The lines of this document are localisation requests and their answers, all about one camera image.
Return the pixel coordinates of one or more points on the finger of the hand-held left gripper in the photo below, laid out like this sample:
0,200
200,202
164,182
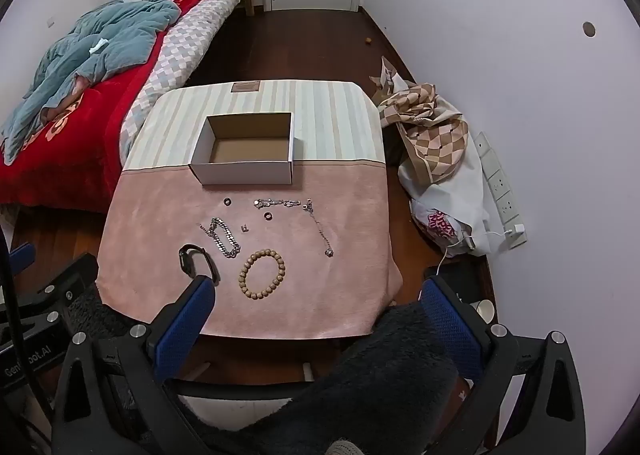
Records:
60,295
22,253

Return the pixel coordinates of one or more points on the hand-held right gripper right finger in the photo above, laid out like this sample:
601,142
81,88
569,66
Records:
450,325

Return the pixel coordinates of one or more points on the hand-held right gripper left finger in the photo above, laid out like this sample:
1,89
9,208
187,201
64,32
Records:
182,330

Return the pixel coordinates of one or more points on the black smart band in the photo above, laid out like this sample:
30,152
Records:
205,262

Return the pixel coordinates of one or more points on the white cardboard box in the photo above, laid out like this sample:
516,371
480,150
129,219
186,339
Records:
240,172

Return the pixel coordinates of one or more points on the white paper cup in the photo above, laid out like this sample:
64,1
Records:
484,309

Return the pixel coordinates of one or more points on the dark fuzzy clothing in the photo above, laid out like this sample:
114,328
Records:
360,385

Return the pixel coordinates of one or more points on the bed with red blanket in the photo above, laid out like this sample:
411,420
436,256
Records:
75,155

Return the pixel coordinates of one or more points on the white charger plug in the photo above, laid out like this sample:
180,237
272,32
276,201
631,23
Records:
515,230

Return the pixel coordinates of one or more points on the white plastic bag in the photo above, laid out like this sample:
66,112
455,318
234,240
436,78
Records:
465,205

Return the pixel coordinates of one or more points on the pink striped table mat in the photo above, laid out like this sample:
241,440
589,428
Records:
310,285

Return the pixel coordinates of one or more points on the white power strip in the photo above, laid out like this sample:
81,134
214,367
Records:
497,185

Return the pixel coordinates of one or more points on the beige checkered cloth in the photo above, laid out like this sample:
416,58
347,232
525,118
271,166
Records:
425,125

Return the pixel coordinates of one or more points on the white tissue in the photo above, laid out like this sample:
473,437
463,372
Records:
97,46

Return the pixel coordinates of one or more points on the teal quilt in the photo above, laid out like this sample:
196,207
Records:
115,35

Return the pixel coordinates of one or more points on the brown mat label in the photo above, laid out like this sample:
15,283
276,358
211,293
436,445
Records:
245,86

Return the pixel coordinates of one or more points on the checkered bed sheet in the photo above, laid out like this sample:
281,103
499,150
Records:
185,50

